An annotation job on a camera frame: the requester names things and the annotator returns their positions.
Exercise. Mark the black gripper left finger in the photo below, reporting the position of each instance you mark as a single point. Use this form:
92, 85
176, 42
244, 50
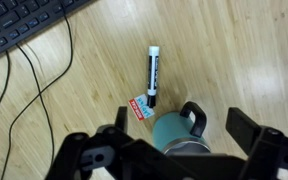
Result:
121, 120

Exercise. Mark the teal metal mug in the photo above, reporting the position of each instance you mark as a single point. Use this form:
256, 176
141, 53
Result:
181, 133

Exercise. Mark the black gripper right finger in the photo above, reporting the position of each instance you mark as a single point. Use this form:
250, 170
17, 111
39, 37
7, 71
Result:
242, 129

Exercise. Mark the black computer keyboard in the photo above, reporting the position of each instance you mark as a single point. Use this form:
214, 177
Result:
20, 19

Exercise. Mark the black white marker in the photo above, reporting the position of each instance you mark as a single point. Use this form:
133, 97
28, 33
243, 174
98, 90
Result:
152, 75

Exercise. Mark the red blue paper label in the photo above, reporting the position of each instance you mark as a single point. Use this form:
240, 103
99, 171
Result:
140, 108

